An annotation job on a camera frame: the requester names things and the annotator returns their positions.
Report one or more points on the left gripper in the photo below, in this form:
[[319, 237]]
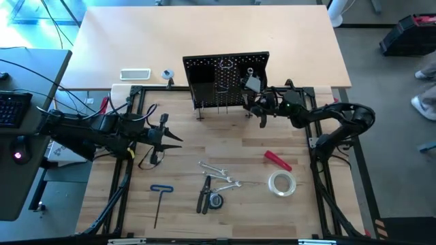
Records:
[[156, 136]]

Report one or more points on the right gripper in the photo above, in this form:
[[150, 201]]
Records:
[[272, 105]]

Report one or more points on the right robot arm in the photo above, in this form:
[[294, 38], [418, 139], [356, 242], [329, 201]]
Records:
[[340, 115]]

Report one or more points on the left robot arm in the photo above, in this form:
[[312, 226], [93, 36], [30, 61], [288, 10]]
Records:
[[102, 131]]

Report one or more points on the long double-prong peg hook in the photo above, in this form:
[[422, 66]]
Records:
[[218, 103]]

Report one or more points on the black peg board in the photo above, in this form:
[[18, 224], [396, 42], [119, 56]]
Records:
[[235, 73]]

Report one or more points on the black storage bin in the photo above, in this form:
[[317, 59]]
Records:
[[201, 81]]

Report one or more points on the red clamp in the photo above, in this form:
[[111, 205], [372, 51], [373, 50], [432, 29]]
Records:
[[336, 101], [104, 105]]

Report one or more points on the white rectangular tray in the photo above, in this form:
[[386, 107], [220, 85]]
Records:
[[135, 74]]

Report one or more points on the black grey tape measure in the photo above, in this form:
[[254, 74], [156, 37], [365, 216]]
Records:
[[216, 201]]

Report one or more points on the clear tape roll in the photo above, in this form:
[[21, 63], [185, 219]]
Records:
[[270, 183]]

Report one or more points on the beige desk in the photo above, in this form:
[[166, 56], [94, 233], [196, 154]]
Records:
[[204, 30]]

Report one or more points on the white cardboard box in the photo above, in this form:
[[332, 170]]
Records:
[[61, 153]]

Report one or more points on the white fan base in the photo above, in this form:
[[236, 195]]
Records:
[[337, 13]]

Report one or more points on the black computer mouse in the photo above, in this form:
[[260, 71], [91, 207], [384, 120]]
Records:
[[20, 149]]

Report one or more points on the grey side desk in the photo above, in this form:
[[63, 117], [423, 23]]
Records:
[[34, 68]]

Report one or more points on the black keyboard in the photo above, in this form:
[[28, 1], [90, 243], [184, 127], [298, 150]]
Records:
[[13, 109]]

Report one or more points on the black toolbox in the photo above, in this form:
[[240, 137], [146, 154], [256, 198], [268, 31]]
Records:
[[408, 37]]

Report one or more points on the person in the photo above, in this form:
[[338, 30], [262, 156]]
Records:
[[425, 102]]

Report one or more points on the black mat orange stripes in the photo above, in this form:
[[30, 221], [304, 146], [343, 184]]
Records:
[[408, 231]]

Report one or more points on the black aluminium frame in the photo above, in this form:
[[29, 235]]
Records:
[[156, 89]]

